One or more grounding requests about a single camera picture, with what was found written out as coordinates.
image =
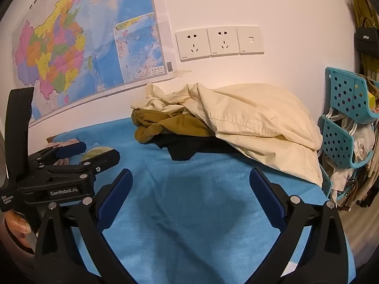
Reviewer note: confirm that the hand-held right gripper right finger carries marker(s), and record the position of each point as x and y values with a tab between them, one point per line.
268	196

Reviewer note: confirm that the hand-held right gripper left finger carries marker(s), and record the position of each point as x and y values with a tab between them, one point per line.
117	195

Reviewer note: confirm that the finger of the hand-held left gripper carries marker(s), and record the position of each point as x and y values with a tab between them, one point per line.
71	148
102	156

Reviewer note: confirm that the cream jacket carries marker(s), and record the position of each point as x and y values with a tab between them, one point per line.
251	115

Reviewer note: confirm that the pile of pale clothes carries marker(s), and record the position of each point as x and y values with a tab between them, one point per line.
364	142

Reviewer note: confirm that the person's left hand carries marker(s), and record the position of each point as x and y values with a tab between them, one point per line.
16	223

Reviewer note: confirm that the pale yellow bundle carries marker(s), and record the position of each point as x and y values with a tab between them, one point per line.
96	152

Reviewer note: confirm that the pink garment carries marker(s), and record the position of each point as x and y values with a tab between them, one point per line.
60	162

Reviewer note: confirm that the olive garment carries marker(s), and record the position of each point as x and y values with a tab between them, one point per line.
174	127

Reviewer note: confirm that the black garment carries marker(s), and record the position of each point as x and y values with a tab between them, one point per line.
183	148

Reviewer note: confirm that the teal plastic basket rack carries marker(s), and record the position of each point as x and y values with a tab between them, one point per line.
343	94

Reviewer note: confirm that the black handbag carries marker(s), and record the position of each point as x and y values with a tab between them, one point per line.
365	40

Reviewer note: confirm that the yellow-green hanging garment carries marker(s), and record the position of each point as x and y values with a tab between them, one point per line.
359	6

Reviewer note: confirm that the colourful wall map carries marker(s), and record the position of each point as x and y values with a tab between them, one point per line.
88	35

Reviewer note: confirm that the white wall socket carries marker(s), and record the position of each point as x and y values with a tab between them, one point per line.
222	41
192	45

